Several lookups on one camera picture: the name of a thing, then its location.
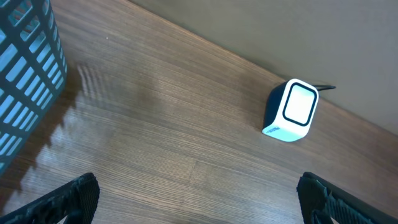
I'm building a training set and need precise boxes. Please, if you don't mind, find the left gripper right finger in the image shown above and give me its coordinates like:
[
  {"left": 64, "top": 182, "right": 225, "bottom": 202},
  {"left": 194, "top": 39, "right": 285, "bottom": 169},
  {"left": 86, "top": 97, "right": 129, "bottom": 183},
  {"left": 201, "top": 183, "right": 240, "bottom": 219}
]
[{"left": 297, "top": 172, "right": 397, "bottom": 224}]

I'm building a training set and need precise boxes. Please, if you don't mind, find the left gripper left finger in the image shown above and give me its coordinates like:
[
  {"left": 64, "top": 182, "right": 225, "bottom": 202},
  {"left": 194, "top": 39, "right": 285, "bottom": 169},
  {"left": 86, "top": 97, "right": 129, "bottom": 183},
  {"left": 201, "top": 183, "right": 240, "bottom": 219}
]
[{"left": 1, "top": 172, "right": 100, "bottom": 224}]

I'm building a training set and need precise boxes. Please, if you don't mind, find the white barcode scanner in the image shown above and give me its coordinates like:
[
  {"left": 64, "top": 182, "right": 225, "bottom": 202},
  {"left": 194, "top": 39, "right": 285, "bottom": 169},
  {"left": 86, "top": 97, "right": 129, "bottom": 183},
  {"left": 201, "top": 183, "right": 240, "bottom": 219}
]
[{"left": 262, "top": 78, "right": 319, "bottom": 142}]

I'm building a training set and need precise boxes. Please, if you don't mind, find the grey mesh shopping basket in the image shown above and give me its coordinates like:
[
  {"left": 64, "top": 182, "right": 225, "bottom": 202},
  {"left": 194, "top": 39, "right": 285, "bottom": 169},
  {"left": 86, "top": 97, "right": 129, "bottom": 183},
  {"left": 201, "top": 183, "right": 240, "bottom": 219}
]
[{"left": 1, "top": 0, "right": 68, "bottom": 172}]

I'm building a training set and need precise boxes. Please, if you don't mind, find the scanner black cable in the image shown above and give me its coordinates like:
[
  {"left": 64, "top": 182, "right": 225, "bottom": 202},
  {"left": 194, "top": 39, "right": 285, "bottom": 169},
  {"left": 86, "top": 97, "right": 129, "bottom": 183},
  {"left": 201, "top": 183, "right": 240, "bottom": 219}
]
[{"left": 312, "top": 84, "right": 337, "bottom": 92}]

